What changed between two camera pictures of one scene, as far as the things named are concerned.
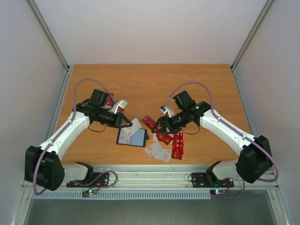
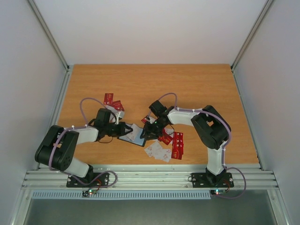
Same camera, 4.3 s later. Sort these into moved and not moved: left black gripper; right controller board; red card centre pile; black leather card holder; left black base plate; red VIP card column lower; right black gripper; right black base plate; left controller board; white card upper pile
Moved: left black gripper; black leather card holder; right black gripper
Not moved: white card upper pile; right black base plate; right controller board; red card centre pile; left black base plate; red VIP card column lower; left controller board
